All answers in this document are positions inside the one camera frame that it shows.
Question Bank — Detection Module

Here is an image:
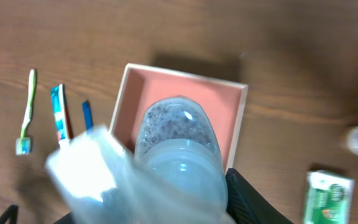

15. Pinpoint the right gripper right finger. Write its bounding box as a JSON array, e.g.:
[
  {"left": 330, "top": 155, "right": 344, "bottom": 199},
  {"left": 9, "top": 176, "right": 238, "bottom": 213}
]
[{"left": 226, "top": 168, "right": 292, "bottom": 224}]

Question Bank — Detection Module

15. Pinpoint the clear pump bottle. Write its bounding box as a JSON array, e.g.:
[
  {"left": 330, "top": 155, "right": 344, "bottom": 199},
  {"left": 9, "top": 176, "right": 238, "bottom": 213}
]
[{"left": 44, "top": 95, "right": 229, "bottom": 224}]

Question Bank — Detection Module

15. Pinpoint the white box pink interior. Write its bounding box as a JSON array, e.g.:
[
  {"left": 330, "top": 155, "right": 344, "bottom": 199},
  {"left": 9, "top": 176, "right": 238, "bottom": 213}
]
[{"left": 109, "top": 63, "right": 248, "bottom": 170}]

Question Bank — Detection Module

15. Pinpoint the green soap box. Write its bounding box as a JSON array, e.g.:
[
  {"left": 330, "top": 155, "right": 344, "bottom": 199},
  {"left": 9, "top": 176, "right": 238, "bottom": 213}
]
[{"left": 303, "top": 170, "right": 354, "bottom": 224}]

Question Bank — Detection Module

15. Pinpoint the green white toothbrush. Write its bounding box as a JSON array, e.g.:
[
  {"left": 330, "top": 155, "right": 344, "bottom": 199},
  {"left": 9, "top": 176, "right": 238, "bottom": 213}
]
[{"left": 16, "top": 69, "right": 37, "bottom": 156}]

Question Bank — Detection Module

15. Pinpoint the blue disposable razor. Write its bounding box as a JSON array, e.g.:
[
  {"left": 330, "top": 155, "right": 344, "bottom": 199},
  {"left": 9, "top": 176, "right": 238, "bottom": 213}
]
[{"left": 82, "top": 101, "right": 93, "bottom": 131}]

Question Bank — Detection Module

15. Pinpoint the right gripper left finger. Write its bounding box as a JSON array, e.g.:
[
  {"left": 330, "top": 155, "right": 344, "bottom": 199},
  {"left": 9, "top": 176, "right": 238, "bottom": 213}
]
[{"left": 0, "top": 205, "right": 19, "bottom": 224}]

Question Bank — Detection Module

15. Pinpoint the small toothpaste tube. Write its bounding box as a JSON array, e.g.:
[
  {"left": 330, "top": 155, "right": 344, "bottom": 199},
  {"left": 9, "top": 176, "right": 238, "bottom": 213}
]
[{"left": 50, "top": 83, "right": 72, "bottom": 149}]

